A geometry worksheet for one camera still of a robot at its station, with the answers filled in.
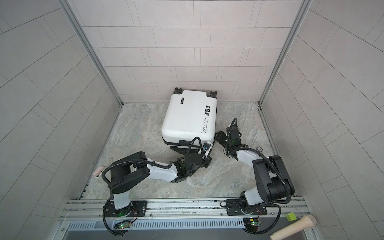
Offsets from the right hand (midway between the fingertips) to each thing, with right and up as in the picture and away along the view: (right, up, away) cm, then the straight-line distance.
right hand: (215, 135), depth 92 cm
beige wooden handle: (+38, -34, -27) cm, 58 cm away
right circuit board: (+15, -37, -23) cm, 46 cm away
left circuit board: (-44, -36, -27) cm, 63 cm away
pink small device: (-64, -18, -12) cm, 68 cm away
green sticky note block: (+32, -34, -24) cm, 53 cm away
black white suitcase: (-15, +13, -8) cm, 22 cm away
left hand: (0, -7, -10) cm, 12 cm away
